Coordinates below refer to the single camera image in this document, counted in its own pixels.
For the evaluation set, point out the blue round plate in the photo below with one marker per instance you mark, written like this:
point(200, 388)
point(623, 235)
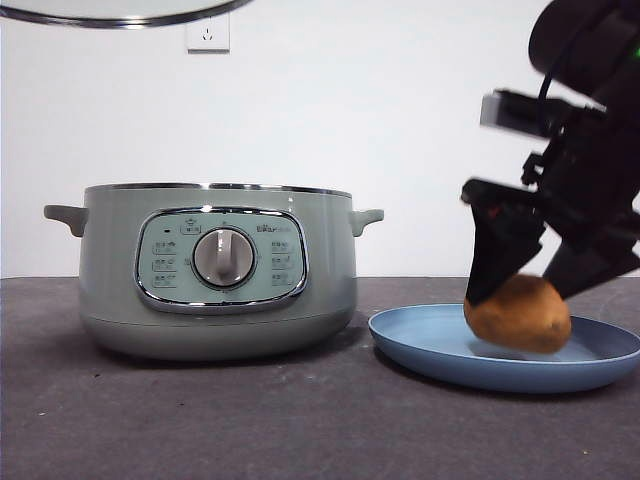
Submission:
point(420, 340)

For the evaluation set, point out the brown potato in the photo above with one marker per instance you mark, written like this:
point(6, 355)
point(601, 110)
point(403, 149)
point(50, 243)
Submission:
point(520, 320)

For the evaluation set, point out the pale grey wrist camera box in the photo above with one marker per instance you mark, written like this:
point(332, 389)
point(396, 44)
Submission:
point(505, 112)

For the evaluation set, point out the white wall socket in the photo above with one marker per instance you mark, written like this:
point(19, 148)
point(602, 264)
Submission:
point(208, 35)

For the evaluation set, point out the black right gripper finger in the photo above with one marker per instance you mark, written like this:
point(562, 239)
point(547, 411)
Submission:
point(590, 270)
point(500, 235)

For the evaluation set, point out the green electric steamer pot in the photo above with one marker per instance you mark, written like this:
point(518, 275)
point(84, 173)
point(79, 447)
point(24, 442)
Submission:
point(115, 250)

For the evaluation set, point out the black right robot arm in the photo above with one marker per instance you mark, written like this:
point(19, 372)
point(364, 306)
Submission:
point(600, 30)

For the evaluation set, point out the glass lid with green knob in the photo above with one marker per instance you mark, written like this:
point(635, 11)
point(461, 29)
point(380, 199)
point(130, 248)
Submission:
point(125, 7)

